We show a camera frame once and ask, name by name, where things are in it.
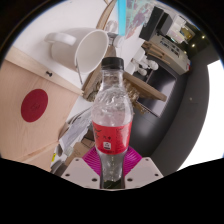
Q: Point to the white mug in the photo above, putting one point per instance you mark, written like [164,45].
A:
[90,50]

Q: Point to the clear bottle with red label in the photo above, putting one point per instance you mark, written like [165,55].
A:
[111,133]

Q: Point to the crumpled newspaper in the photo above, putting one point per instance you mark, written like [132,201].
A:
[76,130]

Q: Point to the small yellow tag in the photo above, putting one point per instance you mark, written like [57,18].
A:
[53,157]

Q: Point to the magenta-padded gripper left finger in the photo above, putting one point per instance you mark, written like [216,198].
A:
[83,171]

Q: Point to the black wall screen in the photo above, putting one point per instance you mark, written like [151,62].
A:
[158,88]

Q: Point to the white cabinet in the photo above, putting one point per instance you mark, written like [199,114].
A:
[173,51]

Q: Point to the brown cardboard box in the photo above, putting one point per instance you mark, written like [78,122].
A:
[77,151]

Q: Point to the black box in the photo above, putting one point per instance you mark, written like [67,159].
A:
[155,23]

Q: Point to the colourful book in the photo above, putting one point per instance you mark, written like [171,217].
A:
[135,16]

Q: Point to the white plaster bust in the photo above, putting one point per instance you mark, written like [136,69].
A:
[145,65]

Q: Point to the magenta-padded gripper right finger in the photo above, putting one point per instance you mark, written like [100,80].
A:
[141,171]

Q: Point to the flat round red coaster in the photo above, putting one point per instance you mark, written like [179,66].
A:
[34,105]

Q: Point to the light plywood board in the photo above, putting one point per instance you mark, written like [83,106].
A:
[20,136]

